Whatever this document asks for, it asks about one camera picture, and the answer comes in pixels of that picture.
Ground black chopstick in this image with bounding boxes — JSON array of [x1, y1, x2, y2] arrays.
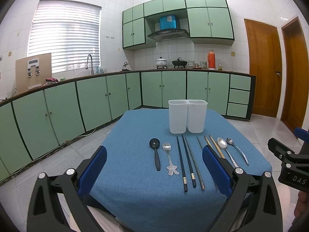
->
[[181, 135, 196, 188], [176, 136, 188, 192]]

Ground large steel spoon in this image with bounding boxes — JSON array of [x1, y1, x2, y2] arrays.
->
[[217, 137, 239, 168]]

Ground small steel spoon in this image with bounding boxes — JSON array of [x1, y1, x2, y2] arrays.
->
[[226, 138, 249, 166]]

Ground small cartoon handle spoon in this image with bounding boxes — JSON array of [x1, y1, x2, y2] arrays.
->
[[162, 142, 179, 176]]

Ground black plastic spoon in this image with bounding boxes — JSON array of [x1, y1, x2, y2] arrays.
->
[[149, 138, 161, 171]]

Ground green lower kitchen cabinets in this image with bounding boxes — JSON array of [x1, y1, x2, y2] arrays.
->
[[1, 69, 256, 180]]

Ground chrome kitchen faucet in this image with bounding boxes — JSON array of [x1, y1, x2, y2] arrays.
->
[[85, 54, 94, 75]]

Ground person's right hand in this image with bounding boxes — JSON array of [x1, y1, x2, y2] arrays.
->
[[294, 191, 308, 217]]

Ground wooden door far right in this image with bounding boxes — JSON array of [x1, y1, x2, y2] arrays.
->
[[281, 17, 308, 131]]

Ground wooden door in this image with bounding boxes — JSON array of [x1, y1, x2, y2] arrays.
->
[[244, 19, 282, 117], [281, 17, 308, 131]]

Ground blue tablecloth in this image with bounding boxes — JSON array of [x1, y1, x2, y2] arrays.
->
[[90, 109, 272, 231]]

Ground white twin utensil holder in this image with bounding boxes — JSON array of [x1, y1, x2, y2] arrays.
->
[[168, 100, 208, 134]]

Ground wooden door near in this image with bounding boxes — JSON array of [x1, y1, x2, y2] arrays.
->
[[244, 19, 282, 117]]

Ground pink cloth on counter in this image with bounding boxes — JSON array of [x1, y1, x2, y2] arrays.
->
[[46, 78, 59, 84]]

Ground small glass jar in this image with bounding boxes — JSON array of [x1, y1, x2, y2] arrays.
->
[[218, 63, 223, 71]]

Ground orange thermos flask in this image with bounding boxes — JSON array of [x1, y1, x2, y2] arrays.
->
[[207, 49, 216, 70]]

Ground cardboard box with label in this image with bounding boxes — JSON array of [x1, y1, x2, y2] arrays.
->
[[15, 53, 52, 94]]

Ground black wok on stove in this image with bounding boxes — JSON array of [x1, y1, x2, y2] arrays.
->
[[172, 58, 188, 69]]

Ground white cooking pot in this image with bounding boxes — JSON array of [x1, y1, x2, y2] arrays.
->
[[155, 57, 168, 69]]

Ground window with white blinds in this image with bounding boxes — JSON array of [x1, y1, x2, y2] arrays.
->
[[27, 0, 102, 73]]

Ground black range hood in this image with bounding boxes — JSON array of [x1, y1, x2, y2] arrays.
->
[[148, 29, 190, 41]]

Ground blue box above hood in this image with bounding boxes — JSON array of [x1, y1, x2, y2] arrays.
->
[[159, 15, 177, 30]]

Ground green upper wall cabinets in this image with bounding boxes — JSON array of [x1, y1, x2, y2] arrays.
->
[[122, 0, 235, 50]]

